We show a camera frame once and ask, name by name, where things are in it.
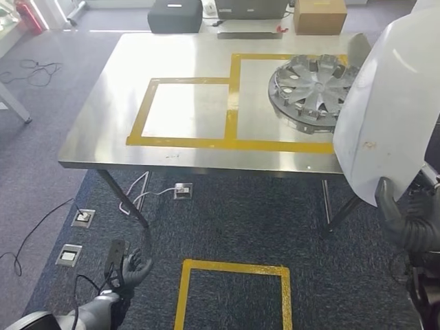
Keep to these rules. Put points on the small red item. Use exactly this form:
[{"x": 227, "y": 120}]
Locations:
[{"x": 281, "y": 29}]

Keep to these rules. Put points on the steel floor socket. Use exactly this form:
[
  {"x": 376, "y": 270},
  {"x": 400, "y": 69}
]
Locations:
[
  {"x": 69, "y": 255},
  {"x": 83, "y": 218},
  {"x": 183, "y": 191}
]

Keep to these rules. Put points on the grey equipment box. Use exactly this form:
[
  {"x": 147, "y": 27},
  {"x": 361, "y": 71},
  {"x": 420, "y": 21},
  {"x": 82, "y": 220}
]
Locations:
[{"x": 250, "y": 9}]

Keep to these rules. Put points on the grey wheel cover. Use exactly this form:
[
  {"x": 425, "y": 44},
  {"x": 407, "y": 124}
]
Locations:
[{"x": 309, "y": 91}]

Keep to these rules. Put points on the grey metal tube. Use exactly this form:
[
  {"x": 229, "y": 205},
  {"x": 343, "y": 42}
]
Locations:
[{"x": 76, "y": 12}]

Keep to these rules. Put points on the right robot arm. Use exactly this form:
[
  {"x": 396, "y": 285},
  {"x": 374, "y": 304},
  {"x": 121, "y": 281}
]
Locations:
[{"x": 426, "y": 291}]

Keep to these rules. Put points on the steel workbench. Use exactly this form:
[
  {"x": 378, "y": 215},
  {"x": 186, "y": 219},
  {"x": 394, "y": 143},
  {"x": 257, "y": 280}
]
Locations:
[{"x": 192, "y": 54}]

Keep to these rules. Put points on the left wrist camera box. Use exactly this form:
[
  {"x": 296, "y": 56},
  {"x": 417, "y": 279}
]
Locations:
[{"x": 115, "y": 257}]

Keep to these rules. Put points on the white plastic car part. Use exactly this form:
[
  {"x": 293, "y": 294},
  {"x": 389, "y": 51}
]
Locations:
[{"x": 388, "y": 114}]

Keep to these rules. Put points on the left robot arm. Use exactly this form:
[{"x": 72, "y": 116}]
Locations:
[{"x": 93, "y": 312}]

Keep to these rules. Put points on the black carry case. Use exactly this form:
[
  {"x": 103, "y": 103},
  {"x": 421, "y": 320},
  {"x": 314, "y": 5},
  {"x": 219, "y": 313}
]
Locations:
[{"x": 175, "y": 18}]

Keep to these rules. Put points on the cardboard box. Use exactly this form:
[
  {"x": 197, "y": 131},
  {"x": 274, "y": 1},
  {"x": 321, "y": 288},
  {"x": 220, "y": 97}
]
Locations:
[{"x": 319, "y": 18}]

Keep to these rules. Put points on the flat grey tray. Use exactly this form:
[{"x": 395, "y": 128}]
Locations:
[{"x": 247, "y": 35}]

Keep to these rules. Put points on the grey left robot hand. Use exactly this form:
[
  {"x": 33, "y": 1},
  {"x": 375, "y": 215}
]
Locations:
[{"x": 133, "y": 273}]

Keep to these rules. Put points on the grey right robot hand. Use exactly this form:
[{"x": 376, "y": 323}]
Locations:
[{"x": 423, "y": 223}]

